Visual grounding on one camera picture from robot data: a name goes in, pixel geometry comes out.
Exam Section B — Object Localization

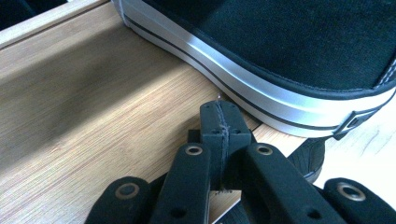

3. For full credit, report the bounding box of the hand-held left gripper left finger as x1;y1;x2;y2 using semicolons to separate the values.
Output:
199;101;226;191

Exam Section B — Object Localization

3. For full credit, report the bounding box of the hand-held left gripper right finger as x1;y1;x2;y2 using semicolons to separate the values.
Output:
221;101;253;189

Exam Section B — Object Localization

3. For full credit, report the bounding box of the black mesh sneaker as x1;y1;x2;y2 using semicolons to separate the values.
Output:
287;137;327;184

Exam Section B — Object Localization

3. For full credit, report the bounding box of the black white canvas sneaker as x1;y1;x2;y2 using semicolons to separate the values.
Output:
111;0;396;140

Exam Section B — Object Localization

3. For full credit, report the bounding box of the wooden shoe rack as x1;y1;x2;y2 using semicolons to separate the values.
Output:
0;0;309;224

